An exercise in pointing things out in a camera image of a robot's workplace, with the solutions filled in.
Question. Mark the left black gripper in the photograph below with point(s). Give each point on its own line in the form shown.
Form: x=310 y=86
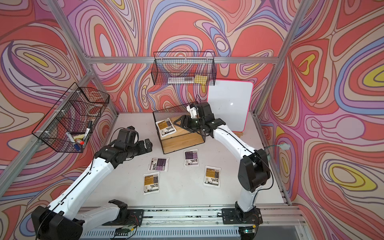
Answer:
x=142 y=148

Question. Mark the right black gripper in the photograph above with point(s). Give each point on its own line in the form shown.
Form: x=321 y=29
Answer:
x=184 y=117

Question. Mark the yellow coffee bag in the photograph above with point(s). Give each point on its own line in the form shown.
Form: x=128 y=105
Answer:
x=151 y=183
x=165 y=128
x=212 y=176

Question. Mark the purple coffee bag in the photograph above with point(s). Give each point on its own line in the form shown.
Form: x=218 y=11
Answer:
x=159 y=165
x=191 y=158

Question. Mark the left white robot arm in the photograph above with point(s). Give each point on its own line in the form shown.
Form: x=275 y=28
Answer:
x=61 y=220

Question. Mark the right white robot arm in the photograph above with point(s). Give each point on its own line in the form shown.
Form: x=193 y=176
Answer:
x=254 y=169

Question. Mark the yellow sponge in basket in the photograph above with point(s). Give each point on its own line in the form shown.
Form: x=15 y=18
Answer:
x=199 y=79

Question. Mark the pink framed whiteboard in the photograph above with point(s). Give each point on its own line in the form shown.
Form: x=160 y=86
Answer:
x=230 y=101

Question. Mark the black marker pen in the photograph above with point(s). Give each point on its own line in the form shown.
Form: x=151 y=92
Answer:
x=88 y=129

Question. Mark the wooden whiteboard easel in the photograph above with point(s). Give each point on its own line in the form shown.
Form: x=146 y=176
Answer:
x=239 y=134

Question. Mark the blue capped marker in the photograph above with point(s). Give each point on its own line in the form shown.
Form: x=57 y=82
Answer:
x=77 y=147

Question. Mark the white marker in basket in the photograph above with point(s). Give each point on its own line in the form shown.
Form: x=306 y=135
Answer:
x=72 y=140

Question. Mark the green spray bottle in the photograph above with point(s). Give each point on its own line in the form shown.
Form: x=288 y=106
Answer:
x=273 y=151

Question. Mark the wooden two-tier wire shelf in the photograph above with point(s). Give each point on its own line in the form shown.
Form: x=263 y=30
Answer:
x=180 y=140

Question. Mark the back wall wire basket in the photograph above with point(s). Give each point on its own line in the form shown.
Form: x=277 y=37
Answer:
x=183 y=64

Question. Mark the wall wire basket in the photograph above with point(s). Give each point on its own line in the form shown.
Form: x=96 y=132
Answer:
x=183 y=64
x=76 y=107

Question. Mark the left wall wire basket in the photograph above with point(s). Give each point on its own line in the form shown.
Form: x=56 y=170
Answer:
x=76 y=107

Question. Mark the metal base rail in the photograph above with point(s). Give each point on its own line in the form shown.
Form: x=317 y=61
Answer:
x=209 y=223

